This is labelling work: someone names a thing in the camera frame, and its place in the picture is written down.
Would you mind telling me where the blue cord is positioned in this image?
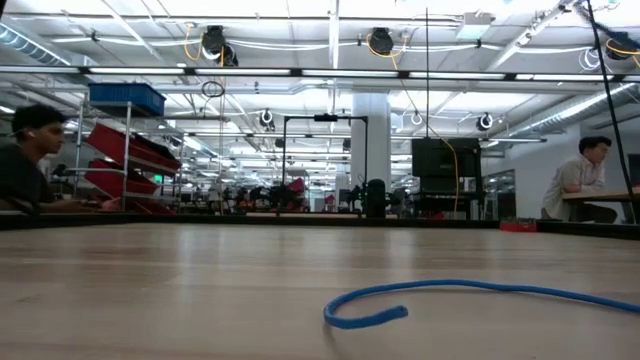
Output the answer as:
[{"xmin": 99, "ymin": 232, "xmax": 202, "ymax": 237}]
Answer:
[{"xmin": 322, "ymin": 0, "xmax": 640, "ymax": 331}]

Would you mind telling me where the black cylindrical stand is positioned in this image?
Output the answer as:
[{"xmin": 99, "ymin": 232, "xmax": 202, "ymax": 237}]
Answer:
[{"xmin": 365, "ymin": 178, "xmax": 388, "ymax": 222}]

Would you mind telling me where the white column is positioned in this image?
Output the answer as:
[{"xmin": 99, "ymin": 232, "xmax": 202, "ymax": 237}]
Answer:
[{"xmin": 351, "ymin": 92, "xmax": 393, "ymax": 211}]

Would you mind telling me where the black cabinet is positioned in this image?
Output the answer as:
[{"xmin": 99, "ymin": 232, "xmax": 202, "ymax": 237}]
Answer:
[{"xmin": 410, "ymin": 137, "xmax": 484, "ymax": 220}]

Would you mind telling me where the thin black upright pole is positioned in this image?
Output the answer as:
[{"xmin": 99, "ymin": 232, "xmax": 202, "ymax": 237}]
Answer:
[{"xmin": 424, "ymin": 5, "xmax": 431, "ymax": 141}]

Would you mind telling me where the metal rack with red bins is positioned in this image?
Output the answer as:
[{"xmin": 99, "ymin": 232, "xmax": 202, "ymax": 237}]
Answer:
[{"xmin": 72, "ymin": 99, "xmax": 184, "ymax": 215}]

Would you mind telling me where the red screwdriver bit set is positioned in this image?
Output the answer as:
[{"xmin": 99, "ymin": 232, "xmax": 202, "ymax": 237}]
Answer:
[{"xmin": 499, "ymin": 216, "xmax": 539, "ymax": 233}]

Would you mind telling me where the blue plastic bin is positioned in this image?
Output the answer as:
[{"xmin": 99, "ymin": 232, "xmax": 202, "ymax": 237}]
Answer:
[{"xmin": 88, "ymin": 82, "xmax": 167, "ymax": 117}]

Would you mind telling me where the person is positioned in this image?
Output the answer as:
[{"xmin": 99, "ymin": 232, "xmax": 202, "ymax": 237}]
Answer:
[
  {"xmin": 541, "ymin": 135, "xmax": 621, "ymax": 224},
  {"xmin": 0, "ymin": 103, "xmax": 121, "ymax": 215}
]

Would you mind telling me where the wooden top desk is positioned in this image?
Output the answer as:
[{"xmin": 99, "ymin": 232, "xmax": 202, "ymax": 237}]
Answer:
[{"xmin": 563, "ymin": 187, "xmax": 640, "ymax": 224}]

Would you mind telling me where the thin black slanted pole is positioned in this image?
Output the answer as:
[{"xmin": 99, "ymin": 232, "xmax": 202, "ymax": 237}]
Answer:
[{"xmin": 585, "ymin": 0, "xmax": 640, "ymax": 224}]

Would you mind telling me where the thin black rig frame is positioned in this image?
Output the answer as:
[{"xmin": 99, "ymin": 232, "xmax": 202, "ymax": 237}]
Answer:
[{"xmin": 282, "ymin": 113, "xmax": 370, "ymax": 214}]

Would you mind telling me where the yellow cable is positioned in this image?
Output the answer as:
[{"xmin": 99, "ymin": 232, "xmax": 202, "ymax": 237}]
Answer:
[{"xmin": 366, "ymin": 33, "xmax": 460, "ymax": 215}]

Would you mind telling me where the black aluminium table frame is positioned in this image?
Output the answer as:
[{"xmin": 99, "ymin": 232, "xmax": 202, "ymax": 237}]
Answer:
[{"xmin": 0, "ymin": 212, "xmax": 640, "ymax": 240}]

